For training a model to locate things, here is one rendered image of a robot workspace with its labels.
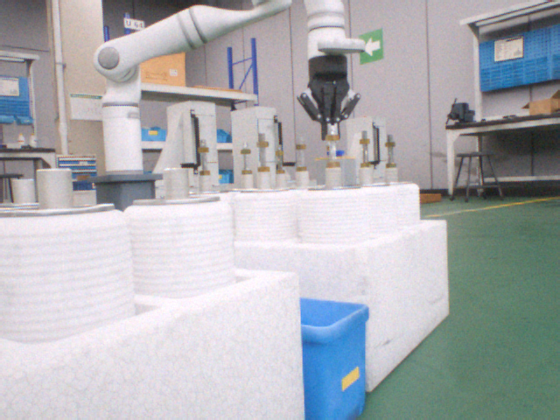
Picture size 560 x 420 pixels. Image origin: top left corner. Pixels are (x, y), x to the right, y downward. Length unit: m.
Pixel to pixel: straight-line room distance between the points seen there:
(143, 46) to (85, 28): 6.31
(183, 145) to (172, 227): 2.93
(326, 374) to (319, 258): 0.17
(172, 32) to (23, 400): 1.11
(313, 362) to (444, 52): 6.08
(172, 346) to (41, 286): 0.09
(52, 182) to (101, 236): 0.05
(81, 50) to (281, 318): 7.17
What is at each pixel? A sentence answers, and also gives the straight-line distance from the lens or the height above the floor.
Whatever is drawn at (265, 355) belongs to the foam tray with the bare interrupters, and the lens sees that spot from 0.44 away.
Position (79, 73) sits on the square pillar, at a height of 1.83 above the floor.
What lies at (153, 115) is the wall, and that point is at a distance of 10.33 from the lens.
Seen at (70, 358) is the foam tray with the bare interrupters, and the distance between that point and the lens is 0.30.
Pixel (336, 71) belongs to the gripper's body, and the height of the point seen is 0.46.
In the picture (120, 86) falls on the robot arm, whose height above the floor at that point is 0.53.
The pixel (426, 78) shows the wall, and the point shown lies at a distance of 6.58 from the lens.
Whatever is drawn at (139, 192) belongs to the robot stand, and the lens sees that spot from 1.31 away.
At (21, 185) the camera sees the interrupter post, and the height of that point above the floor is 0.27.
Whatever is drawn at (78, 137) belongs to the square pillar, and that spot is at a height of 0.97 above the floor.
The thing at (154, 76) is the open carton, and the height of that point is 1.55.
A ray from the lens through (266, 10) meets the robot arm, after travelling 1.30.
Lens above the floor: 0.27
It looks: 3 degrees down
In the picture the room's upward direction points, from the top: 3 degrees counter-clockwise
